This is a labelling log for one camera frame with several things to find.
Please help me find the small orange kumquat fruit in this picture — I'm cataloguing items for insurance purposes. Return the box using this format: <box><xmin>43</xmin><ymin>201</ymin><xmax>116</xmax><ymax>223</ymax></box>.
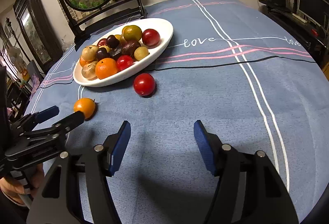
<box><xmin>73</xmin><ymin>97</ymin><xmax>96</xmax><ymax>120</ymax></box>

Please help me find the brown round fruit front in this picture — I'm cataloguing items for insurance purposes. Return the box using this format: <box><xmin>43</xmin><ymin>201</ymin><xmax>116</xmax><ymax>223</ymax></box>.
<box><xmin>81</xmin><ymin>61</ymin><xmax>98</xmax><ymax>80</ymax></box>

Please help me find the brown round fruit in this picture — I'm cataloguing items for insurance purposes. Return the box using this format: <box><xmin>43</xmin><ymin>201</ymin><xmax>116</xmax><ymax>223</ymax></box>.
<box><xmin>81</xmin><ymin>61</ymin><xmax>98</xmax><ymax>80</ymax></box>
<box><xmin>81</xmin><ymin>45</ymin><xmax>99</xmax><ymax>61</ymax></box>

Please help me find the orange mandarin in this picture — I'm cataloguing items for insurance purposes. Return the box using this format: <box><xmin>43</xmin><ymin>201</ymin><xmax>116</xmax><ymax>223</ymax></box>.
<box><xmin>95</xmin><ymin>58</ymin><xmax>118</xmax><ymax>80</ymax></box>
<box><xmin>79</xmin><ymin>57</ymin><xmax>90</xmax><ymax>67</ymax></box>

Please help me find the red cherry tomato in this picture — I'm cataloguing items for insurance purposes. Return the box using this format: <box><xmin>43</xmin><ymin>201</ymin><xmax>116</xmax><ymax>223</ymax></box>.
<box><xmin>133</xmin><ymin>73</ymin><xmax>156</xmax><ymax>96</ymax></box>

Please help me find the orange mandarin front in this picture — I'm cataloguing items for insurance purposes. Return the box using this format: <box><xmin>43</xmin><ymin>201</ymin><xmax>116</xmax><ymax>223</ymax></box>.
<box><xmin>95</xmin><ymin>58</ymin><xmax>118</xmax><ymax>80</ymax></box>

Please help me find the brown round fruit back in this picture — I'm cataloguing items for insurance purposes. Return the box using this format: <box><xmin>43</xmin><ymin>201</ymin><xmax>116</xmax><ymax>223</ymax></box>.
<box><xmin>81</xmin><ymin>45</ymin><xmax>99</xmax><ymax>61</ymax></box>

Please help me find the dark purple plum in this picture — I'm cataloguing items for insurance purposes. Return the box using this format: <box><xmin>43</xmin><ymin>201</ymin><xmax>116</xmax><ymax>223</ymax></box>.
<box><xmin>106</xmin><ymin>35</ymin><xmax>120</xmax><ymax>48</ymax></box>

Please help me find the yellow cherry tomato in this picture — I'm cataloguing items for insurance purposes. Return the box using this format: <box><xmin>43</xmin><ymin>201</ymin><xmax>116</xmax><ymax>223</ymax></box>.
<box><xmin>123</xmin><ymin>25</ymin><xmax>142</xmax><ymax>41</ymax></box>

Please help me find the person left hand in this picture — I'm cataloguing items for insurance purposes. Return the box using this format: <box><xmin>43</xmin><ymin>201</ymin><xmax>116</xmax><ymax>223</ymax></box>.
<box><xmin>0</xmin><ymin>163</ymin><xmax>45</xmax><ymax>205</ymax></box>

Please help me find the blue striped tablecloth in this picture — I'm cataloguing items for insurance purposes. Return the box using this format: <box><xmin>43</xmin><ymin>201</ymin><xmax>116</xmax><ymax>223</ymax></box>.
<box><xmin>27</xmin><ymin>0</ymin><xmax>328</xmax><ymax>223</ymax></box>

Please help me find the red cherry tomato plate front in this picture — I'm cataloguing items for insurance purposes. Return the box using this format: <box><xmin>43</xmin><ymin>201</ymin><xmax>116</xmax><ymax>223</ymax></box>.
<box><xmin>117</xmin><ymin>55</ymin><xmax>134</xmax><ymax>71</ymax></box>

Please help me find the red cherry tomato plate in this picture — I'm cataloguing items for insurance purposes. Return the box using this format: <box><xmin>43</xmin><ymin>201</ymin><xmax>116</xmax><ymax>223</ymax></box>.
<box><xmin>142</xmin><ymin>29</ymin><xmax>161</xmax><ymax>47</ymax></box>
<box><xmin>117</xmin><ymin>55</ymin><xmax>134</xmax><ymax>71</ymax></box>

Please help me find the green olive fruit right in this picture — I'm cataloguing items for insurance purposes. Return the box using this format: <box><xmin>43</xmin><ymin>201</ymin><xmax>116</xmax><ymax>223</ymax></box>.
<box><xmin>134</xmin><ymin>46</ymin><xmax>149</xmax><ymax>61</ymax></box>

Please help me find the dark framed picture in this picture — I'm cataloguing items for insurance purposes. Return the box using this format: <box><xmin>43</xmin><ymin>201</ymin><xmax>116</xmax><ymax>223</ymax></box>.
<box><xmin>13</xmin><ymin>0</ymin><xmax>63</xmax><ymax>72</ymax></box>

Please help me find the red cherry tomato plate back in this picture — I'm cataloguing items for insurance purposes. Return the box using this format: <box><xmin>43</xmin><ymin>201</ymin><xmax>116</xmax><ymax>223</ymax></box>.
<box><xmin>142</xmin><ymin>29</ymin><xmax>161</xmax><ymax>47</ymax></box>

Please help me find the white oval plate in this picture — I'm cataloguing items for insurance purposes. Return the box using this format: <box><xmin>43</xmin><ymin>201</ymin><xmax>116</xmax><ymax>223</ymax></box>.
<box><xmin>73</xmin><ymin>18</ymin><xmax>173</xmax><ymax>87</ymax></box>

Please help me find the computer monitor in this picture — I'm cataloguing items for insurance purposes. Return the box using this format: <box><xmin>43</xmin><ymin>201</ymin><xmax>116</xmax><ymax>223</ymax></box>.
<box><xmin>297</xmin><ymin>0</ymin><xmax>328</xmax><ymax>29</ymax></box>

